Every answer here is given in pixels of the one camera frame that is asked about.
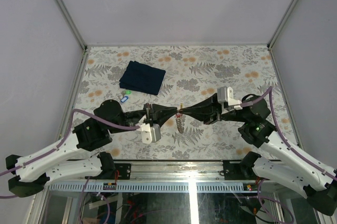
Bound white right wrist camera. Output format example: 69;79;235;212
217;87;242;111

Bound floral patterned table mat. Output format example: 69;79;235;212
74;45;296;160

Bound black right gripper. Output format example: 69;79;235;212
180;93;249;125

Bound aluminium front rail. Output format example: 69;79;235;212
40;158;246;185

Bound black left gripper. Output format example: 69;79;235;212
110;104;179;135

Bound small blue key tag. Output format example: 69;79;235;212
120;96;128;103

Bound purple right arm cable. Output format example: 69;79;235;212
241;86;337;180

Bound metal keyring with yellow grip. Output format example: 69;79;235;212
175;103;184;134

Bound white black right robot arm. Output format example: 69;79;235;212
180;94;336;216

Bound dark navy folded cloth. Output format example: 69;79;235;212
119;61;166;95

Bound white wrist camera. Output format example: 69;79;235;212
217;87;242;111
137;124;161;144

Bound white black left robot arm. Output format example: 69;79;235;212
6;99;178;198

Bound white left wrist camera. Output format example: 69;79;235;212
137;124;161;144

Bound key with green tag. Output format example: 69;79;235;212
122;90;131;95

